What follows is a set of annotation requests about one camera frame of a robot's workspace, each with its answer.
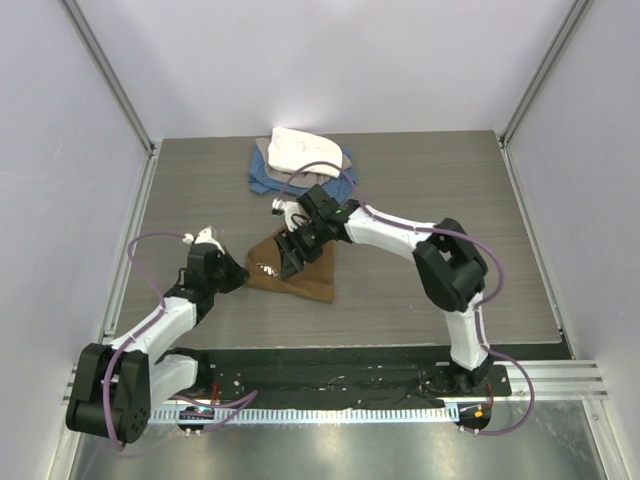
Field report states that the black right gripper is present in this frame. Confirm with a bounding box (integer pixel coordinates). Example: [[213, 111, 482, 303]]
[[274, 219, 329, 280]]

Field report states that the brown cloth napkin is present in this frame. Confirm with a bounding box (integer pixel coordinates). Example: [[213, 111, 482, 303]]
[[245, 233, 336, 304]]

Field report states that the spoon with green handle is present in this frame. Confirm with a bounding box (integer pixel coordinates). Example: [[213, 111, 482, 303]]
[[256, 263, 279, 278]]

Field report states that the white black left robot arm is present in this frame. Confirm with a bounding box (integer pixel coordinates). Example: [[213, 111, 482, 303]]
[[65, 243, 250, 448]]

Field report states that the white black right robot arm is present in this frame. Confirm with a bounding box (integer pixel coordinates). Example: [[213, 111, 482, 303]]
[[271, 186, 493, 395]]

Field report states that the blue checkered cloth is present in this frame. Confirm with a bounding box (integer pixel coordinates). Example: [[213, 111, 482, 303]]
[[247, 147, 359, 207]]

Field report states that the white folded cloth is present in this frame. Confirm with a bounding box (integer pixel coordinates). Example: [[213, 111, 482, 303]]
[[267, 127, 344, 178]]

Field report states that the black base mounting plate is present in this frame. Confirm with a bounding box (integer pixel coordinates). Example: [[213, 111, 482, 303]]
[[173, 346, 512, 410]]

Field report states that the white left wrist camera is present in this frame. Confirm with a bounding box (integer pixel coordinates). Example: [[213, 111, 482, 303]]
[[182, 227, 224, 251]]

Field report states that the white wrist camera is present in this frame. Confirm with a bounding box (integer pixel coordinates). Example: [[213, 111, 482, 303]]
[[182, 227, 224, 251], [271, 198, 302, 232]]

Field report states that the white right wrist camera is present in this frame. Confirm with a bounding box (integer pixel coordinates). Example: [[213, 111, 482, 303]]
[[271, 198, 302, 232]]

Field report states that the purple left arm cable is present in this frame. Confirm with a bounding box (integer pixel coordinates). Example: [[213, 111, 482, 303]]
[[102, 231, 260, 451]]

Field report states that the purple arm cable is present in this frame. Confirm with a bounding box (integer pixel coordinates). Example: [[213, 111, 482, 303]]
[[279, 161, 536, 437], [102, 231, 260, 451]]

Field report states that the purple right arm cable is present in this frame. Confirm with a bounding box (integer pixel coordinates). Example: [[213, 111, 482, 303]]
[[279, 161, 536, 437]]

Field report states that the white slotted cable duct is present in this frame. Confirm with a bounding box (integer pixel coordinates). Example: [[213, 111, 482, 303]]
[[149, 403, 459, 425]]

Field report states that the aluminium frame rail left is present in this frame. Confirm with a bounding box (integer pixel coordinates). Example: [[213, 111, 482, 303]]
[[59, 0, 155, 156]]

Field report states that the aluminium frame rail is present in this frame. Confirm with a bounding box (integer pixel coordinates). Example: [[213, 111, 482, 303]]
[[59, 0, 155, 156], [498, 0, 593, 148]]

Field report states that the aluminium frame rail right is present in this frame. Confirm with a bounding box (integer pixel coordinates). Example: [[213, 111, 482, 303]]
[[498, 0, 593, 148]]

